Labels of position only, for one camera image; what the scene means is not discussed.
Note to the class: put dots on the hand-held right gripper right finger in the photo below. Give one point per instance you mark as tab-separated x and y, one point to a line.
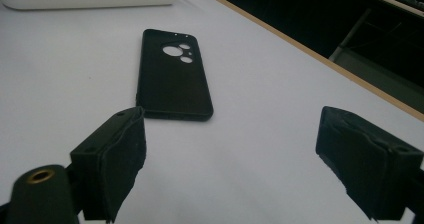
366	164

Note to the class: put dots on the white table cover board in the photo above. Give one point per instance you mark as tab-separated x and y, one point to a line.
250	124

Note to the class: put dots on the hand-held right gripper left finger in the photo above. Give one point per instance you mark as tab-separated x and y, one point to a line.
110	157

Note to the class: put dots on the black phone case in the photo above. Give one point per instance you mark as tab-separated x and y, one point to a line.
173	84

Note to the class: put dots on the white metal stand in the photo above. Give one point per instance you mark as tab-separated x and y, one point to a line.
376	74

